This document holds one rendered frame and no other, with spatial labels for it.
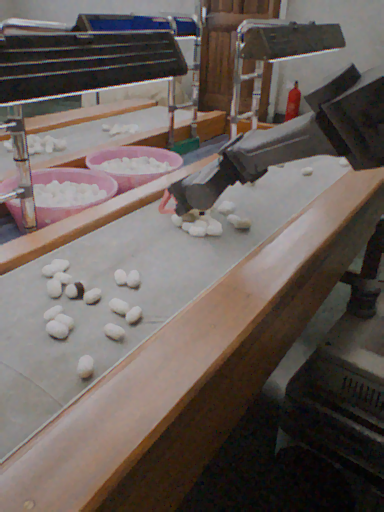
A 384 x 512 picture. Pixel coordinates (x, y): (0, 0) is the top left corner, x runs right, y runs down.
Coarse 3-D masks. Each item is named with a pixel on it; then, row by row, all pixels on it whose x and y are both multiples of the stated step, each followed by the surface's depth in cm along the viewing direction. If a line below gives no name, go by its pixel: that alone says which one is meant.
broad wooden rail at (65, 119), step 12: (84, 108) 191; (96, 108) 192; (108, 108) 193; (120, 108) 195; (132, 108) 200; (144, 108) 207; (24, 120) 168; (36, 120) 169; (48, 120) 170; (60, 120) 170; (72, 120) 174; (84, 120) 179; (96, 120) 184; (0, 132) 152; (36, 132) 161
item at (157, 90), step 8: (160, 80) 397; (168, 80) 398; (128, 88) 390; (136, 88) 385; (144, 88) 383; (152, 88) 384; (160, 88) 386; (168, 88) 387; (176, 88) 389; (120, 96) 391; (128, 96) 388; (136, 96) 382; (144, 96) 380; (152, 96) 380; (160, 96) 379; (176, 96) 386; (184, 96) 398; (160, 104) 378; (176, 104) 388
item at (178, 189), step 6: (192, 174) 96; (198, 174) 93; (180, 180) 97; (186, 180) 96; (192, 180) 94; (168, 186) 95; (174, 186) 95; (180, 186) 96; (186, 186) 95; (174, 192) 94; (180, 192) 96; (180, 198) 95; (186, 198) 96; (180, 204) 95; (186, 204) 96; (180, 210) 95; (186, 210) 95
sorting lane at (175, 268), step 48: (240, 192) 120; (288, 192) 122; (96, 240) 93; (144, 240) 94; (192, 240) 95; (240, 240) 95; (0, 288) 76; (144, 288) 78; (192, 288) 79; (0, 336) 65; (48, 336) 66; (96, 336) 66; (144, 336) 67; (0, 384) 58; (48, 384) 58; (0, 432) 51
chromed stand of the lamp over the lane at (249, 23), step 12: (240, 24) 136; (252, 24) 134; (264, 24) 132; (276, 24) 131; (288, 24) 129; (300, 24) 141; (240, 36) 137; (240, 48) 139; (240, 60) 140; (240, 72) 142; (240, 84) 144; (252, 108) 159; (252, 120) 161
